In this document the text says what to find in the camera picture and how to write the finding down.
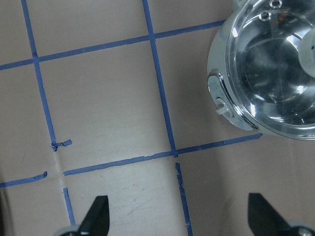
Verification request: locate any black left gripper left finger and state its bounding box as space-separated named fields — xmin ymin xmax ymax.
xmin=78 ymin=196 xmax=109 ymax=236

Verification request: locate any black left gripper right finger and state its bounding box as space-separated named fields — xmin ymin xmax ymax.
xmin=248 ymin=193 xmax=291 ymax=236

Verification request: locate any glass pot lid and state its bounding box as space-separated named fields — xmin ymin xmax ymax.
xmin=227 ymin=0 xmax=315 ymax=130

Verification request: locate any pale green electric pot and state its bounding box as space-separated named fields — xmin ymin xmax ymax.
xmin=207 ymin=0 xmax=315 ymax=140

